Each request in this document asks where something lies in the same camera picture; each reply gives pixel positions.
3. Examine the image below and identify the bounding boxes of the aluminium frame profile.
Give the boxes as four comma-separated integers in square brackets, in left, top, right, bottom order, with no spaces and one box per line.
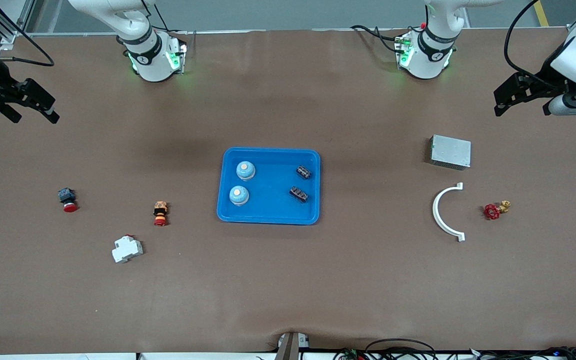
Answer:
[0,0,36,53]

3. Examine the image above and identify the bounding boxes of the red handle brass valve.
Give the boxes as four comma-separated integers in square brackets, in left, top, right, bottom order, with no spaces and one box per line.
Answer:
[483,200,512,221]

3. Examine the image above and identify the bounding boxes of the black arm base cable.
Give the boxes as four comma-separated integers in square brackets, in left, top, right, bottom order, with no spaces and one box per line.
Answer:
[140,0,189,36]
[350,24,409,53]

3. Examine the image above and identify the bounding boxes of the red emergency stop button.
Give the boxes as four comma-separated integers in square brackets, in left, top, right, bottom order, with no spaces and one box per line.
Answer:
[58,187,79,213]

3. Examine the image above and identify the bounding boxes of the blue plastic tray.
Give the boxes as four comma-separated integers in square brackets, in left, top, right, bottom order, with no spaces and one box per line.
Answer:
[216,147,321,225]

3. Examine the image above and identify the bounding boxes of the black floor cable bundle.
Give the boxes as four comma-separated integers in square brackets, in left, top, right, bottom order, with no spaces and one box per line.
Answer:
[332,338,576,360]

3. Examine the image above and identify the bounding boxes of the white curved bracket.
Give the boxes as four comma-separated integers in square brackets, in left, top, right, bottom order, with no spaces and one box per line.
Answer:
[432,182,467,243]

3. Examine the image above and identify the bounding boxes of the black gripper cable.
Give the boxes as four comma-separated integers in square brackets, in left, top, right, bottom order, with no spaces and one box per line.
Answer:
[504,0,576,88]
[0,0,55,67]

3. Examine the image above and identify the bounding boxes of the white circuit breaker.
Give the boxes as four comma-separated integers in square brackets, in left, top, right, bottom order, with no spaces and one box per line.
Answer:
[111,234,144,264]

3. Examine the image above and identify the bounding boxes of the orange red push button switch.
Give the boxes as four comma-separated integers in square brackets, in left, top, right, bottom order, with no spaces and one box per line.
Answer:
[153,200,170,227]

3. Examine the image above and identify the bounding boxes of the grey metal box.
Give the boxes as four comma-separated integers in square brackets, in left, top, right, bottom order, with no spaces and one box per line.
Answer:
[429,134,472,171]

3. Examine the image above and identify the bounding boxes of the blue dome bell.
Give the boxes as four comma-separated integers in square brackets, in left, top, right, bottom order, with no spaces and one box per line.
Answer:
[228,185,250,207]
[236,160,256,181]

